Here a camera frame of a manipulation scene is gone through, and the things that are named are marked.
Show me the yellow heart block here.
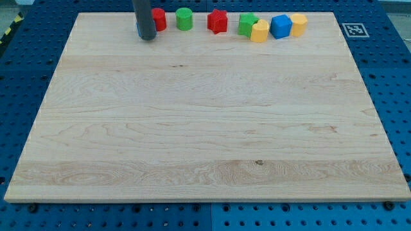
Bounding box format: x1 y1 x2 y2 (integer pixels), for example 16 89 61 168
250 19 270 43

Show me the light wooden board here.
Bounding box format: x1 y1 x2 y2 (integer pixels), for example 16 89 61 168
4 12 410 203

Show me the red star block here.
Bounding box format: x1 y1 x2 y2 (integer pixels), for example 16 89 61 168
207 9 228 34

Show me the green cylinder block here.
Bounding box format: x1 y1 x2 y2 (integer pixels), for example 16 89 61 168
175 8 193 31

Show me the green star block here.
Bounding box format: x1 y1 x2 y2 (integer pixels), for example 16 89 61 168
238 12 259 38

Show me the blue block behind pointer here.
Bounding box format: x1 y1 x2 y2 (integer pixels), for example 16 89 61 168
136 22 141 37

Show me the red cylinder block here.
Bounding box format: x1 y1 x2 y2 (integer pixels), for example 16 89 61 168
152 8 167 31

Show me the blue cube block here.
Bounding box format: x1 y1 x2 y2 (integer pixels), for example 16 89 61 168
270 14 292 39

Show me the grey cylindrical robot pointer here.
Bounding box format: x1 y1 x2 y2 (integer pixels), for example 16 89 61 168
132 0 157 41

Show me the yellow hexagon block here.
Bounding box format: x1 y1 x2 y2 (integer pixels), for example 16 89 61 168
290 13 308 37

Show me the white fiducial marker tag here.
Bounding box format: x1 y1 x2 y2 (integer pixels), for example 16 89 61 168
342 22 369 38

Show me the black bolt front left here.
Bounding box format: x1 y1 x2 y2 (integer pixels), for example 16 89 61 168
28 203 38 213

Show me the black bolt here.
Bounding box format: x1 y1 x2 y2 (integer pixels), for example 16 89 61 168
383 201 395 211
28 203 38 213

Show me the black bolt front right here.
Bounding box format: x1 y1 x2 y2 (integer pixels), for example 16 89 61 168
383 201 395 211

